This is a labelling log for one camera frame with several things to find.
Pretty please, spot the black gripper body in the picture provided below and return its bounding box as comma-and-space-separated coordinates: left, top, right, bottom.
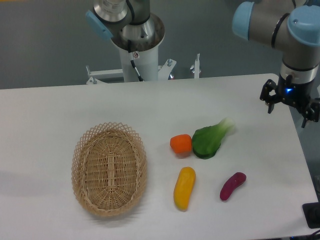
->
274, 75, 314, 108

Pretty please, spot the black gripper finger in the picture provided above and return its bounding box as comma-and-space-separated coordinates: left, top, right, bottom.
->
297, 97, 320, 128
259, 79, 283, 114

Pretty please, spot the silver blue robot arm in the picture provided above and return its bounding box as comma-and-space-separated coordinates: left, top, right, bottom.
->
85, 0, 320, 122

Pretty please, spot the purple sweet potato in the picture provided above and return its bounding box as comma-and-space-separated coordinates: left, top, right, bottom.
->
219, 172, 247, 201

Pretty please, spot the green bok choy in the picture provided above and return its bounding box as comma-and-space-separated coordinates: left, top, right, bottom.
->
191, 117, 235, 160

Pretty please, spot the black device at table edge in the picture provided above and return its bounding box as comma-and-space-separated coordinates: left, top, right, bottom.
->
302, 202, 320, 229

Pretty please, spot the orange persimmon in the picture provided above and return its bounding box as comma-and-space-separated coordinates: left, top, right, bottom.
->
169, 134, 192, 154

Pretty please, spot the yellow mango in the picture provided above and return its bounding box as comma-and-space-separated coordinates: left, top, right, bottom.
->
173, 166, 196, 212

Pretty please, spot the woven wicker basket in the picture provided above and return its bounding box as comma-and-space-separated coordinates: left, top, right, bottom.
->
71, 122, 147, 218

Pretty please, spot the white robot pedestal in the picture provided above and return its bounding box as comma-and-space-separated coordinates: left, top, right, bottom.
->
85, 46, 202, 85

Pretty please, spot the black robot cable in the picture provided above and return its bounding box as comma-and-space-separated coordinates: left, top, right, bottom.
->
127, 39, 145, 82

